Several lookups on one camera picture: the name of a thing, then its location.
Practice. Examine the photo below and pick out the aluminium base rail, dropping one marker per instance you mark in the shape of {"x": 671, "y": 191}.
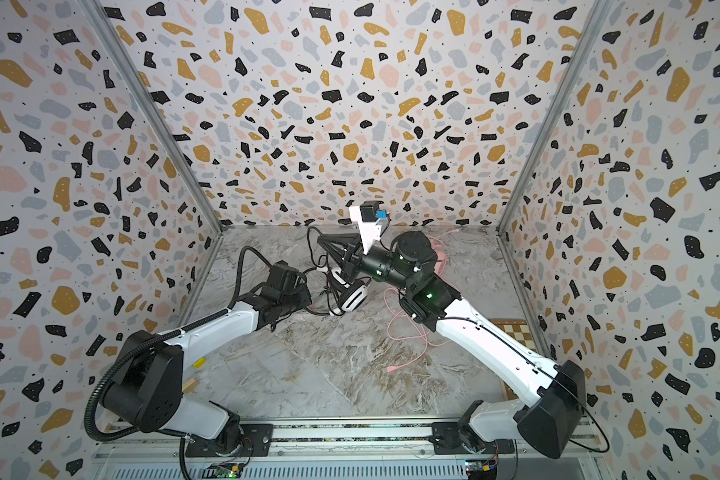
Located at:
{"x": 430, "y": 447}

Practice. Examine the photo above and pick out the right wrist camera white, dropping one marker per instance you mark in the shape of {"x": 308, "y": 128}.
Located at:
{"x": 371, "y": 220}

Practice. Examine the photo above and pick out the pink headphones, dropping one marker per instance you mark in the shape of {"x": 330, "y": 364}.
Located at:
{"x": 438, "y": 245}

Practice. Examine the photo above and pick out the right corner aluminium post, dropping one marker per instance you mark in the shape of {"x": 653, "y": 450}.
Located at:
{"x": 592, "y": 26}

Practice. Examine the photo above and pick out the wooden checkerboard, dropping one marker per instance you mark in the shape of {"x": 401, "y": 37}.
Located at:
{"x": 519, "y": 330}

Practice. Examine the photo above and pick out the small wooden block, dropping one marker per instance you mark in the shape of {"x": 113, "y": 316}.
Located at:
{"x": 190, "y": 386}

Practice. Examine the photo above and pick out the white black headphones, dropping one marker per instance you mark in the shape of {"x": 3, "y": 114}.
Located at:
{"x": 348, "y": 295}

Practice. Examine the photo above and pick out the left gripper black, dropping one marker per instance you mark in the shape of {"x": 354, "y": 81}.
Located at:
{"x": 304, "y": 296}

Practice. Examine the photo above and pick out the corner aluminium post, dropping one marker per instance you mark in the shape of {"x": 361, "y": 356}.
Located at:
{"x": 96, "y": 16}
{"x": 592, "y": 26}

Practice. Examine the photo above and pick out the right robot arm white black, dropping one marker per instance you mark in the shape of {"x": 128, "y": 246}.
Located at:
{"x": 551, "y": 397}

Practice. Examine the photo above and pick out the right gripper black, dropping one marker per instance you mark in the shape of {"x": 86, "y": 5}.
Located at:
{"x": 355, "y": 261}

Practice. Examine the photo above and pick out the left corner aluminium post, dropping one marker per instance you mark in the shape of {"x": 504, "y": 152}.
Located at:
{"x": 96, "y": 16}

